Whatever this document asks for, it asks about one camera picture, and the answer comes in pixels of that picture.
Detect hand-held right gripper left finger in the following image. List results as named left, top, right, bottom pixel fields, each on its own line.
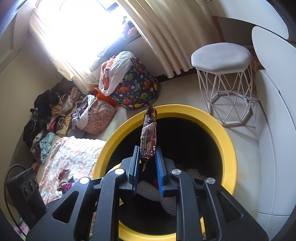
left=25, top=145, right=141, bottom=241

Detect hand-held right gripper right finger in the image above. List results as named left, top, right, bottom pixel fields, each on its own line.
left=154, top=146, right=270, bottom=241

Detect white foam fruit net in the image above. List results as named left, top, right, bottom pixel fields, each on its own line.
left=136, top=179, right=178, bottom=217

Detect brown snack wrapper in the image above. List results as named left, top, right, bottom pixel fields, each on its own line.
left=139, top=104, right=158, bottom=173

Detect yellow-rimmed trash bin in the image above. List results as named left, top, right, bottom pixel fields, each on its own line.
left=92, top=105, right=237, bottom=241

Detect purple foil wrapper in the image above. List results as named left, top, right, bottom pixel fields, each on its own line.
left=57, top=177, right=79, bottom=192

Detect floral pink storage bag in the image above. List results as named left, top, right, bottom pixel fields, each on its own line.
left=82, top=97, right=117, bottom=135

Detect white and purple clothes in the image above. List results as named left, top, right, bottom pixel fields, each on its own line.
left=70, top=95, right=98, bottom=130

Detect orange bag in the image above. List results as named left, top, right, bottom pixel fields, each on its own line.
left=90, top=87, right=117, bottom=107

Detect dinosaur print storage bag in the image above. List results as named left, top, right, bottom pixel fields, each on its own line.
left=110, top=57, right=160, bottom=110

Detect light blue garment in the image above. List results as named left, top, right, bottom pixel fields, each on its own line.
left=39, top=134, right=56, bottom=164

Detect white plastic bag of clothes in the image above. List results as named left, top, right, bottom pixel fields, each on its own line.
left=98, top=51, right=133, bottom=96

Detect pile of mixed clothes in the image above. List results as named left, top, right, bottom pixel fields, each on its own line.
left=23, top=87, right=88, bottom=160

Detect black power strip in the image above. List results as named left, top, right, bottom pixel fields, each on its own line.
left=6, top=168, right=47, bottom=229

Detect white dressing table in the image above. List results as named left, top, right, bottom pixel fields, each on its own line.
left=211, top=0, right=296, bottom=216

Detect narrow cream curtain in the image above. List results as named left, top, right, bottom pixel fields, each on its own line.
left=29, top=7, right=102, bottom=87

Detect heap of jackets and bedding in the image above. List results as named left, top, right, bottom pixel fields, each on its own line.
left=89, top=20, right=139, bottom=70

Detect window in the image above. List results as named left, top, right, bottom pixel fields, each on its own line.
left=35, top=0, right=130, bottom=70

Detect black power cable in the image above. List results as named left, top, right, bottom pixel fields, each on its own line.
left=4, top=164, right=26, bottom=209

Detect white wire-frame stool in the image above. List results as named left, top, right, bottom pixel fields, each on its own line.
left=191, top=43, right=258, bottom=127

